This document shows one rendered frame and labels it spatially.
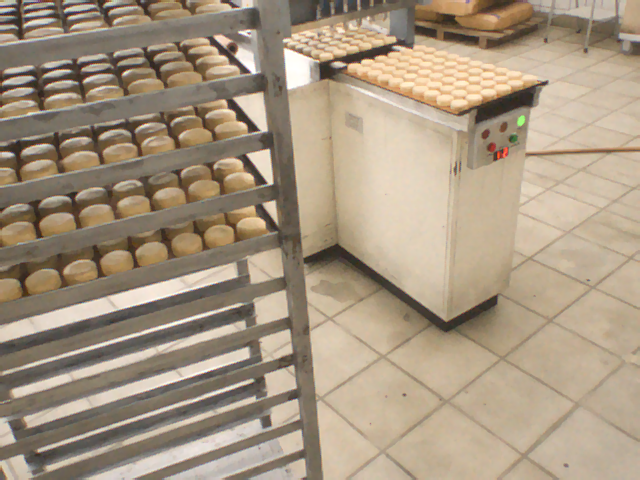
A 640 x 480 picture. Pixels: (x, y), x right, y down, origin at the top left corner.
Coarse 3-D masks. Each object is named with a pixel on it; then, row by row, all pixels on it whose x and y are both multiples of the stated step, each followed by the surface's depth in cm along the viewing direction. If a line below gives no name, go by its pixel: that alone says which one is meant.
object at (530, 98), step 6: (390, 48) 251; (396, 48) 248; (402, 48) 248; (372, 54) 262; (378, 54) 259; (534, 90) 200; (540, 90) 201; (516, 96) 207; (522, 96) 205; (528, 96) 203; (534, 96) 201; (516, 102) 208; (522, 102) 206; (528, 102) 204; (534, 102) 203
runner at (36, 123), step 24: (144, 96) 86; (168, 96) 87; (192, 96) 89; (216, 96) 90; (240, 96) 91; (0, 120) 81; (24, 120) 82; (48, 120) 83; (72, 120) 84; (96, 120) 85
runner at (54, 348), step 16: (240, 288) 108; (256, 288) 109; (272, 288) 110; (192, 304) 106; (208, 304) 107; (224, 304) 108; (128, 320) 102; (144, 320) 103; (160, 320) 105; (176, 320) 106; (80, 336) 100; (96, 336) 101; (112, 336) 103; (16, 352) 97; (32, 352) 99; (48, 352) 100; (64, 352) 101; (0, 368) 98
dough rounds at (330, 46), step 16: (304, 32) 268; (336, 32) 269; (352, 32) 265; (368, 32) 263; (288, 48) 256; (304, 48) 249; (320, 48) 249; (336, 48) 245; (352, 48) 244; (368, 48) 246
